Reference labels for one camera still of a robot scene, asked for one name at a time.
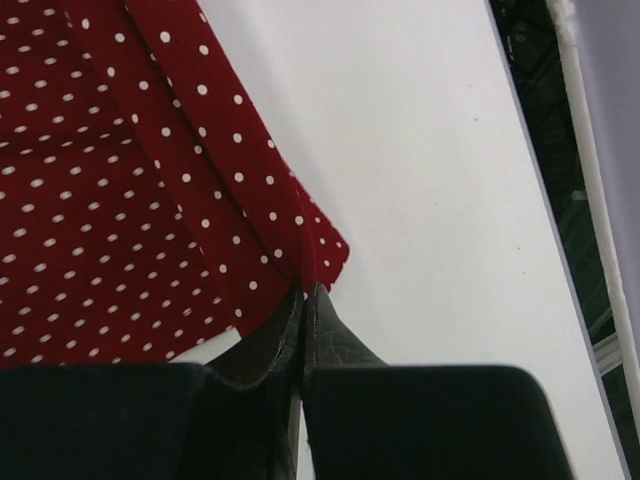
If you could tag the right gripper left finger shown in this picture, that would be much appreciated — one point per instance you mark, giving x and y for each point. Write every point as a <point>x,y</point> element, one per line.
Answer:
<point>232,418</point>

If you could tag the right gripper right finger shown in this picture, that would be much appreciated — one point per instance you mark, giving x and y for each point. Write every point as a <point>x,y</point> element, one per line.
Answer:
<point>366,419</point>

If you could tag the red polka dot skirt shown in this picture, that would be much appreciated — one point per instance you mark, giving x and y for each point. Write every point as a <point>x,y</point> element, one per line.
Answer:
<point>145,208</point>

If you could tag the aluminium rail frame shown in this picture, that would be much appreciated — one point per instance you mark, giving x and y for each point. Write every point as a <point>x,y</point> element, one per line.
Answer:
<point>608,355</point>

